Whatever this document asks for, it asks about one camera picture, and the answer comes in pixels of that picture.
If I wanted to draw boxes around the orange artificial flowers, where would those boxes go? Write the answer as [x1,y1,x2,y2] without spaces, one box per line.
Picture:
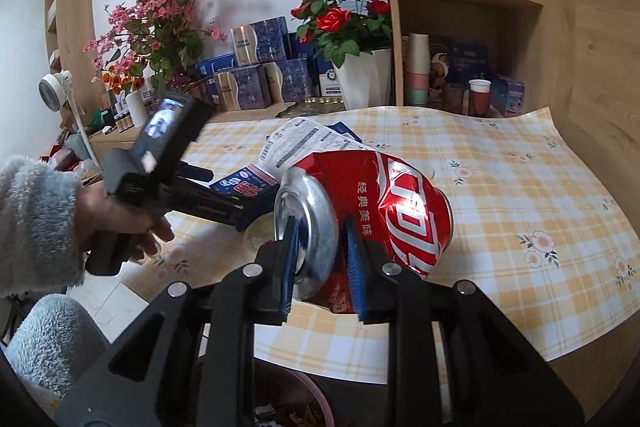
[102,69,143,95]

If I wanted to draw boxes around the person's grey fleece leg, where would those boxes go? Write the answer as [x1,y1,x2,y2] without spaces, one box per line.
[5,294,111,418]

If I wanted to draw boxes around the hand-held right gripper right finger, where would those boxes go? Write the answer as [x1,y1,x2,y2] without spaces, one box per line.
[340,214,586,427]

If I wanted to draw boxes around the crushed red soda can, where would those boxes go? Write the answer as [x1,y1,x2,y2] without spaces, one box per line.
[274,149,453,313]

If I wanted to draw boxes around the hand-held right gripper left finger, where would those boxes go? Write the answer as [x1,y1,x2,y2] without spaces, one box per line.
[52,214,303,427]

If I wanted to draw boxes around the person's left hand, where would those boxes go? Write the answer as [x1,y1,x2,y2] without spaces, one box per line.
[74,179,176,263]

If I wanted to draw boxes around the white vase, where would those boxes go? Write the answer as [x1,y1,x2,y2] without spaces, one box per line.
[125,89,148,128]

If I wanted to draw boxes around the white desk fan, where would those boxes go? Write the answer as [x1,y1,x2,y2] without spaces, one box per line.
[39,71,96,162]

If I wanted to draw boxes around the yellow checked floral tablecloth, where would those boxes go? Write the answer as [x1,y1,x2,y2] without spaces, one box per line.
[120,106,640,380]

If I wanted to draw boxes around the stack of pastel paper cups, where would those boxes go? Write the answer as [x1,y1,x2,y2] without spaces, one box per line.
[404,33,431,106]

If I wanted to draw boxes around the white flower pot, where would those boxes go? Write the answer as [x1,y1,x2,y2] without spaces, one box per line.
[330,48,393,112]

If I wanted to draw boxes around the red paper cup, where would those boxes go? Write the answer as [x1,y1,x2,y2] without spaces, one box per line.
[468,79,491,116]

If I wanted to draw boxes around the red rose artificial plant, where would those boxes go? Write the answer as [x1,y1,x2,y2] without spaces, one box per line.
[290,0,393,68]

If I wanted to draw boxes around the stack of blue gift boxes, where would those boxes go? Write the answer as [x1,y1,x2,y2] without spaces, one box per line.
[196,16,346,112]

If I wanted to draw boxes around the light blue carton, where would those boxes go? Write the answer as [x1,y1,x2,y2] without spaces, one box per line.
[490,74,526,118]

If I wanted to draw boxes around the low wooden cabinet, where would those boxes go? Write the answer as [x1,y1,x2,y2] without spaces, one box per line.
[87,107,281,152]

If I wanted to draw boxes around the wooden picket planter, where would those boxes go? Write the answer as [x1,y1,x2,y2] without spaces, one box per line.
[172,77,213,100]

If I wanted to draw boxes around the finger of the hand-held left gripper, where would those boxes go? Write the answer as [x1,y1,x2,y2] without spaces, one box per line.
[167,179,247,229]
[176,161,215,184]

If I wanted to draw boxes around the dark blue printed box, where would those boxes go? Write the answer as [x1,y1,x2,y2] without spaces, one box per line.
[430,36,488,112]

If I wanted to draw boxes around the person's left forearm grey sleeve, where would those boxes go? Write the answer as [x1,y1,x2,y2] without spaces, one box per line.
[0,156,90,302]

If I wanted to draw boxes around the wooden bookcase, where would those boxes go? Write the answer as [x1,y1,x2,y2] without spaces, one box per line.
[45,0,126,122]

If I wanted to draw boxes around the white printed paper leaflet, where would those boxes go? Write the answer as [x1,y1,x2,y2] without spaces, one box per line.
[257,117,366,170]

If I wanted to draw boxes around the row of small bottles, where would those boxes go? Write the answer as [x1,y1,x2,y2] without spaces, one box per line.
[102,92,133,132]

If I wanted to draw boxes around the pile of household clutter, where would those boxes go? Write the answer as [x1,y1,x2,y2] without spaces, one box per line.
[40,132,103,188]

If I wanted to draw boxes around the gold patterned tray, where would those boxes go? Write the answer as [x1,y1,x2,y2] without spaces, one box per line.
[280,96,346,115]

